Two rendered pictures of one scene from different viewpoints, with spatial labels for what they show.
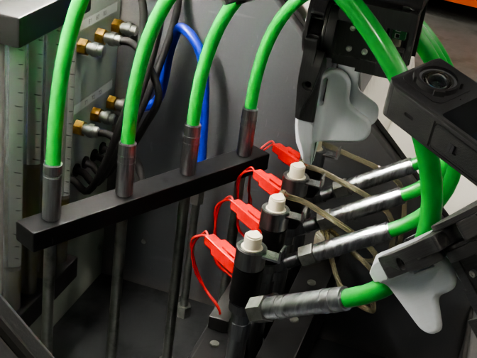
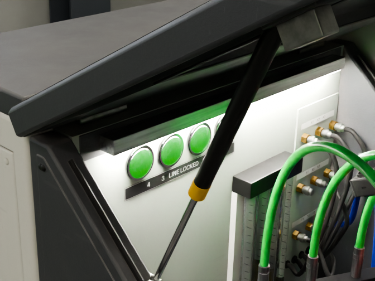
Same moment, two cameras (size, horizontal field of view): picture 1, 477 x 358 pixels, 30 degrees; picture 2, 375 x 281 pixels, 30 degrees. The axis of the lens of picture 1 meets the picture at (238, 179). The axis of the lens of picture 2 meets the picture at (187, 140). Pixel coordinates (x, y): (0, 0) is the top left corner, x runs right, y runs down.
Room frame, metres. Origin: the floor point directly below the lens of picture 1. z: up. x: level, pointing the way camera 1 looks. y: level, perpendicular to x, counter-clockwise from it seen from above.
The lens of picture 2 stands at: (-0.17, -0.17, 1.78)
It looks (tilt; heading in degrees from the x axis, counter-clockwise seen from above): 23 degrees down; 28
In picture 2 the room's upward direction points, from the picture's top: 1 degrees clockwise
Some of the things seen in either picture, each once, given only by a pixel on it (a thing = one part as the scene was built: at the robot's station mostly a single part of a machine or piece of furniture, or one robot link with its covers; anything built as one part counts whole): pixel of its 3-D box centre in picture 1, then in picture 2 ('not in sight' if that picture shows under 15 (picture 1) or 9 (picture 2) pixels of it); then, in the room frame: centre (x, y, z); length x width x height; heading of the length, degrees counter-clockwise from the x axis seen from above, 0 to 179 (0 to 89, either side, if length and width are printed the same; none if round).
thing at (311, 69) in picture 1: (316, 64); not in sight; (0.66, -0.05, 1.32); 0.05 x 0.02 x 0.09; 166
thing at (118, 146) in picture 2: not in sight; (242, 96); (0.75, 0.24, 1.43); 0.54 x 0.03 x 0.02; 166
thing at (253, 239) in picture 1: (252, 246); not in sight; (0.69, -0.02, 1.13); 0.02 x 0.02 x 0.03
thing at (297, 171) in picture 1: (296, 176); not in sight; (0.84, -0.06, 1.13); 0.02 x 0.02 x 0.03
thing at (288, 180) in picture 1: (291, 262); not in sight; (0.84, -0.07, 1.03); 0.05 x 0.03 x 0.21; 76
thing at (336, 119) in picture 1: (334, 123); not in sight; (0.66, -0.07, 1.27); 0.06 x 0.03 x 0.09; 76
